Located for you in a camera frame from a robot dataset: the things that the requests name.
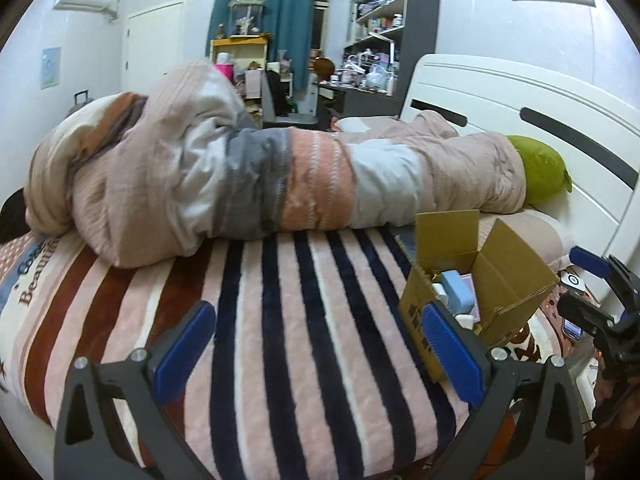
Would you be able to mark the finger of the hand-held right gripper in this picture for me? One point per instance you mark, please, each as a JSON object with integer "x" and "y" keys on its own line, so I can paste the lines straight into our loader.
{"x": 580, "y": 310}
{"x": 590, "y": 260}

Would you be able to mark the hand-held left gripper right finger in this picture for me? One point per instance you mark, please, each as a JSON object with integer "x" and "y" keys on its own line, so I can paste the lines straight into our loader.
{"x": 450, "y": 355}

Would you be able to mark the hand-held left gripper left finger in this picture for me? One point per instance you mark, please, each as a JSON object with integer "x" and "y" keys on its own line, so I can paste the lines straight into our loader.
{"x": 185, "y": 345}

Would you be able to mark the small white container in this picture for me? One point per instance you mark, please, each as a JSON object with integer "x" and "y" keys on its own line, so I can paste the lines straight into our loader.
{"x": 465, "y": 321}

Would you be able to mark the pale pink box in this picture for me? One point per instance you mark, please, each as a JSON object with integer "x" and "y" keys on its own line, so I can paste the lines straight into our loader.
{"x": 477, "y": 302}

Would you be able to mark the small white bottle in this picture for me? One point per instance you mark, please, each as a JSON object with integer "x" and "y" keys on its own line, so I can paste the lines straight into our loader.
{"x": 440, "y": 291}

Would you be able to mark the light blue small box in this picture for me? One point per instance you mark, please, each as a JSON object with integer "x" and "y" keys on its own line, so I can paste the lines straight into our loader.
{"x": 457, "y": 287}

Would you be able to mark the brown cardboard box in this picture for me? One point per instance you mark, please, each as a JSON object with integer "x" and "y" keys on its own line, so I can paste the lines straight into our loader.
{"x": 505, "y": 280}

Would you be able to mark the person's right forearm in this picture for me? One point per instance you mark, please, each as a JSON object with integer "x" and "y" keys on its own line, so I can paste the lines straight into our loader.
{"x": 617, "y": 445}

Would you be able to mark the smartphone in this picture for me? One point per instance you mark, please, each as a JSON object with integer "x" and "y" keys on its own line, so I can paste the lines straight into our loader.
{"x": 572, "y": 329}

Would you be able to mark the small white device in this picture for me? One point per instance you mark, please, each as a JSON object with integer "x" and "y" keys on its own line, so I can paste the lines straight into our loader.
{"x": 575, "y": 281}

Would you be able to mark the pink ribbed pillow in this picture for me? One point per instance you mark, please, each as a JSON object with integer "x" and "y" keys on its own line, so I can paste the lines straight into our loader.
{"x": 530, "y": 232}

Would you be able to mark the green plush pillow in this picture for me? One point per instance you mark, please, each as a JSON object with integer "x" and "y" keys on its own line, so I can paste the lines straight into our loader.
{"x": 540, "y": 170}

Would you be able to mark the striped printed blanket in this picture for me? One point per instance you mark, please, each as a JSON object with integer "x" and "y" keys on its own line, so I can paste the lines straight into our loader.
{"x": 300, "y": 335}

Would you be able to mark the pink and grey rolled duvet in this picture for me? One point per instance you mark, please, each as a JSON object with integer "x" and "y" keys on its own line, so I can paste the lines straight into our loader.
{"x": 200, "y": 185}

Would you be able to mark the white bed headboard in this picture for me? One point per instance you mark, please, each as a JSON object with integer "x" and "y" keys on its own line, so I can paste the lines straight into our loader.
{"x": 500, "y": 90}

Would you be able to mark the dark cloth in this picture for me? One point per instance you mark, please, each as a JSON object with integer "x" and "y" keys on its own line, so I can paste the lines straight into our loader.
{"x": 10, "y": 215}

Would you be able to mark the white pillow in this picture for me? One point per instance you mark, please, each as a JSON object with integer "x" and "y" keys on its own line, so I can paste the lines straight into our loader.
{"x": 360, "y": 124}

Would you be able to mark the dark suitcase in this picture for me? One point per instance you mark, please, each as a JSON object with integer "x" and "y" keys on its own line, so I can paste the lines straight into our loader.
{"x": 75, "y": 107}

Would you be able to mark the black chair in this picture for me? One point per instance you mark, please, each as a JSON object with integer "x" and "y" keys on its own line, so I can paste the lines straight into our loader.
{"x": 275, "y": 97}

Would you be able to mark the dark cluttered desk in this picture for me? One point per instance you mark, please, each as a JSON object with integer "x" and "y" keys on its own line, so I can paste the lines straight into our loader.
{"x": 365, "y": 104}

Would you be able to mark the dark grey bookshelf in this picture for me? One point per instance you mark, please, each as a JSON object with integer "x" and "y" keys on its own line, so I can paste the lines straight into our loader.
{"x": 425, "y": 20}

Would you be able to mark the yellow small shelf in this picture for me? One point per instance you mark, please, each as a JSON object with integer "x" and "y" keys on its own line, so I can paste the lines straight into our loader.
{"x": 240, "y": 50}

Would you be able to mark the white door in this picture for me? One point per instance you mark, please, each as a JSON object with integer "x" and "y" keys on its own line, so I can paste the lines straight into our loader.
{"x": 155, "y": 45}

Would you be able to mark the brown round object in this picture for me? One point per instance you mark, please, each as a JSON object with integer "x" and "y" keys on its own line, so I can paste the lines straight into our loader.
{"x": 324, "y": 67}

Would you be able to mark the glass display case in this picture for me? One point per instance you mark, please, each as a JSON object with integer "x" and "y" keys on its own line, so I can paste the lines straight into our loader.
{"x": 245, "y": 17}

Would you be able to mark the teal curtain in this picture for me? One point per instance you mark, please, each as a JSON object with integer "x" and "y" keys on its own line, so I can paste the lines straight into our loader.
{"x": 280, "y": 10}

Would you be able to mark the light blue wall poster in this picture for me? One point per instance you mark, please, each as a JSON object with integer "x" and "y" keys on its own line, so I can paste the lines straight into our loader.
{"x": 51, "y": 67}

